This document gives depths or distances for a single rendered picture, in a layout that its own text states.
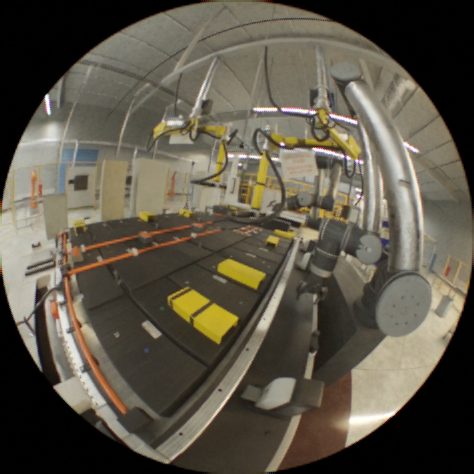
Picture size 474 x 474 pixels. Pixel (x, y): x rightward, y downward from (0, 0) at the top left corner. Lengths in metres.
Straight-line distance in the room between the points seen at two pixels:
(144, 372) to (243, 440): 0.26
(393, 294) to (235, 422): 0.48
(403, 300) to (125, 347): 0.64
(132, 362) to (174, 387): 0.09
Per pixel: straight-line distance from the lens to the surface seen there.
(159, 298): 0.42
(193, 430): 0.30
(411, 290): 0.49
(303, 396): 0.33
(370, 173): 0.77
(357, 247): 0.57
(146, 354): 0.33
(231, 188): 4.02
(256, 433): 0.43
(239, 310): 0.41
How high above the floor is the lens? 1.29
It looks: 17 degrees down
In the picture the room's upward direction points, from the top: 11 degrees clockwise
